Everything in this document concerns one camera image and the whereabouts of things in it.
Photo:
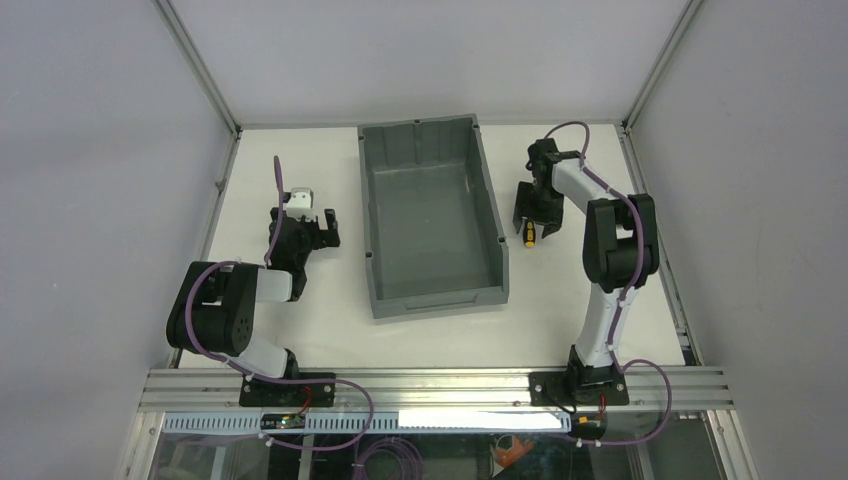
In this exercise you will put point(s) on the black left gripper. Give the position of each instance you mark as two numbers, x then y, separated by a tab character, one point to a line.
308	232

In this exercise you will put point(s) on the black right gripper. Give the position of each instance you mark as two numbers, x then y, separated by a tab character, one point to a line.
542	196

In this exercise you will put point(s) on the yellow black screwdriver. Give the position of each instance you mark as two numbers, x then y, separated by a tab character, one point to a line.
529	234

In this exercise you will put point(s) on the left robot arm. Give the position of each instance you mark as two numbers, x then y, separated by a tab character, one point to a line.
213	313

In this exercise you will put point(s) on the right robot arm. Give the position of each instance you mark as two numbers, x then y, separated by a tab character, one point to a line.
620	252

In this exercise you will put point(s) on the grey plastic bin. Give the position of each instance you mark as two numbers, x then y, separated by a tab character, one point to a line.
433	237

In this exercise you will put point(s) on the orange object under table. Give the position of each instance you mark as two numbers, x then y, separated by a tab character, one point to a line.
507	449

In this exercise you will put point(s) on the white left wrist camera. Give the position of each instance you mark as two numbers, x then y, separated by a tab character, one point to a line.
299	204

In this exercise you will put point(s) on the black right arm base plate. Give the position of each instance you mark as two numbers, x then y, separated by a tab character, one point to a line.
559	388

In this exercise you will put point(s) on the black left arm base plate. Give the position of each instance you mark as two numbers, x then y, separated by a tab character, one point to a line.
319	391

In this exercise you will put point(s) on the slotted white cable duct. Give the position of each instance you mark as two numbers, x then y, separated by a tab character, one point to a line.
403	421

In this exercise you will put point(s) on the aluminium mounting rail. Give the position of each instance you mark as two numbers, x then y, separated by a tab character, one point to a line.
496	389

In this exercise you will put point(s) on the left aluminium frame post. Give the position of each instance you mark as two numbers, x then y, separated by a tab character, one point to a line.
196	64

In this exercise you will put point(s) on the aluminium frame post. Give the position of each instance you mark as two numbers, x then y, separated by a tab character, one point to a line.
667	51
196	64

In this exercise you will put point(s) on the right aluminium frame post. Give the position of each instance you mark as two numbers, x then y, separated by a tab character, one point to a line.
667	51

